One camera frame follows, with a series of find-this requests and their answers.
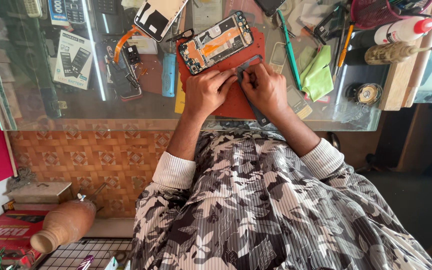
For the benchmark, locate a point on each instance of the black camera module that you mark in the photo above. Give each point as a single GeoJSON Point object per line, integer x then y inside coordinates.
{"type": "Point", "coordinates": [132, 54]}

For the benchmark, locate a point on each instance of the grey phone frame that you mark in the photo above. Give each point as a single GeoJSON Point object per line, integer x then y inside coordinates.
{"type": "Point", "coordinates": [258, 112]}

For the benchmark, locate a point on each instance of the black keypad phone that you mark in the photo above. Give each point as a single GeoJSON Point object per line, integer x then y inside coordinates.
{"type": "Point", "coordinates": [74, 11]}

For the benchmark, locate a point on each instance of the opened smartphone with orange flex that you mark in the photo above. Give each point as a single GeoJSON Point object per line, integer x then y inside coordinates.
{"type": "Point", "coordinates": [216, 42]}

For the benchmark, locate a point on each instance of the green toothbrush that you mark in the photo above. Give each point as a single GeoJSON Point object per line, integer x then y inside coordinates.
{"type": "Point", "coordinates": [290, 56]}

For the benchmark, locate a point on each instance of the black dismantled phone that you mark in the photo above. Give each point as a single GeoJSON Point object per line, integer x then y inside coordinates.
{"type": "Point", "coordinates": [124, 80]}

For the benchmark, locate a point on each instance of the pink mesh basket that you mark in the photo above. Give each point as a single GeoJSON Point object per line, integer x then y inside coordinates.
{"type": "Point", "coordinates": [373, 13]}

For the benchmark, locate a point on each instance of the white glue bottle red cap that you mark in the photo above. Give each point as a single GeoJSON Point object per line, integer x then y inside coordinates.
{"type": "Point", "coordinates": [398, 32]}

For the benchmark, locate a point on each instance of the red carton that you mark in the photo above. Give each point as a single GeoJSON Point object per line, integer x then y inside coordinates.
{"type": "Point", "coordinates": [6, 234]}

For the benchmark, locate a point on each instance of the person's right hand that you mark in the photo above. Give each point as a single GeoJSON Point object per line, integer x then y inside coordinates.
{"type": "Point", "coordinates": [268, 92]}

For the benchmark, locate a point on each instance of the gold keypad phone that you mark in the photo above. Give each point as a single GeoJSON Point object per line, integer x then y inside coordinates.
{"type": "Point", "coordinates": [299, 104]}

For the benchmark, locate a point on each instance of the yellow card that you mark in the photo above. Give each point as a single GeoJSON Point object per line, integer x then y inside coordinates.
{"type": "Point", "coordinates": [179, 99]}

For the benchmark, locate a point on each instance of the silver keypad phone housing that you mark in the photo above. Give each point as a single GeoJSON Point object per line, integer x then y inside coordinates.
{"type": "Point", "coordinates": [277, 58]}

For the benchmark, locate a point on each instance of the person's left hand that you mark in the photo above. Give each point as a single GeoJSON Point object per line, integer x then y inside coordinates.
{"type": "Point", "coordinates": [203, 92]}

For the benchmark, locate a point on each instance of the red work mat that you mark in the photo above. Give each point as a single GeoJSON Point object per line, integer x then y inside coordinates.
{"type": "Point", "coordinates": [234, 99]}

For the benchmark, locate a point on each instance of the wooden block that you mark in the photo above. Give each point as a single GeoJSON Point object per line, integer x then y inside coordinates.
{"type": "Point", "coordinates": [398, 82]}

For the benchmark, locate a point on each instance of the clay pot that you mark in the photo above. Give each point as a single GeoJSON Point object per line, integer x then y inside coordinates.
{"type": "Point", "coordinates": [64, 225]}

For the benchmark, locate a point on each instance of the dirty brown bottle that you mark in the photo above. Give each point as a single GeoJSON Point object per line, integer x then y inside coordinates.
{"type": "Point", "coordinates": [388, 53]}

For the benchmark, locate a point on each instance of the grey metal box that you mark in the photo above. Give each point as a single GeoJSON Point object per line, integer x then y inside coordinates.
{"type": "Point", "coordinates": [41, 192]}

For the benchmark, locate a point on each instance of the green cloth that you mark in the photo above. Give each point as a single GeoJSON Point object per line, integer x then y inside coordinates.
{"type": "Point", "coordinates": [318, 77]}

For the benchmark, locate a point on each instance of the black phone frame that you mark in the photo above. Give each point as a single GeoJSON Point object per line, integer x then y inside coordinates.
{"type": "Point", "coordinates": [328, 24]}

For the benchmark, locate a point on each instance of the white phone display panel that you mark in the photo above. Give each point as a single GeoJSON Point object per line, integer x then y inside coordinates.
{"type": "Point", "coordinates": [158, 17]}

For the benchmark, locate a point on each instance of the grey floral shirt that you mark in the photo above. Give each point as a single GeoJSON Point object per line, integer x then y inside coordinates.
{"type": "Point", "coordinates": [261, 210]}

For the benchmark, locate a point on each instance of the white battery box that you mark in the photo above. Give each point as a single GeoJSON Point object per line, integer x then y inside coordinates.
{"type": "Point", "coordinates": [72, 60]}

